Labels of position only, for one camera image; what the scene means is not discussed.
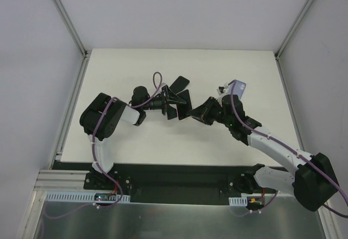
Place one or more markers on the aluminium frame post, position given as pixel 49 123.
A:
pixel 294 27
pixel 70 27

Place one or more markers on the right white slotted cable duct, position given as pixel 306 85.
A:
pixel 238 201

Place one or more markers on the white slotted cable duct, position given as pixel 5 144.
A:
pixel 238 201
pixel 86 197

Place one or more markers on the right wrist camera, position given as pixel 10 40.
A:
pixel 222 90

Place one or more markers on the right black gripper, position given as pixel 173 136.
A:
pixel 211 111

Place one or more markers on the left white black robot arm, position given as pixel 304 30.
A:
pixel 101 117

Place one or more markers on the beige phone with ring holder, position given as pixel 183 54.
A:
pixel 182 109

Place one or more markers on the left white slotted cable duct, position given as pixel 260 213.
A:
pixel 86 197

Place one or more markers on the teal smartphone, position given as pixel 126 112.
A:
pixel 179 84

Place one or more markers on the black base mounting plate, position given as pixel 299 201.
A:
pixel 172 184

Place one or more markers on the lavender phone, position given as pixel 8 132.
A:
pixel 237 88

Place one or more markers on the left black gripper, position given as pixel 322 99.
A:
pixel 165 100

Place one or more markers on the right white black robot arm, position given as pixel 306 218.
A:
pixel 309 178

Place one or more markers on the left aluminium frame post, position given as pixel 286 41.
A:
pixel 70 27

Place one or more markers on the right aluminium frame post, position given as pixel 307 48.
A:
pixel 294 27

